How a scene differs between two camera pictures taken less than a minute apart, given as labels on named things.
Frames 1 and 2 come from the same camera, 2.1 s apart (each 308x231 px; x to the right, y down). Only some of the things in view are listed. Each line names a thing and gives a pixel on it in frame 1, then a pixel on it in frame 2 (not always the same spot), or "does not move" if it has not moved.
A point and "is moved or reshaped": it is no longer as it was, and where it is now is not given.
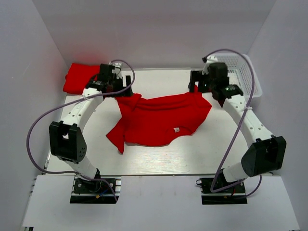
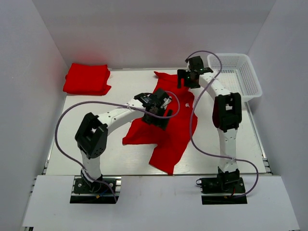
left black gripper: x=126 y=93 to x=159 y=122
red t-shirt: x=149 y=121 is moved or reshaped
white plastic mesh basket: x=240 y=73 does not move
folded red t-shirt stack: x=78 y=76 does not move
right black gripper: x=194 y=76 to x=182 y=74
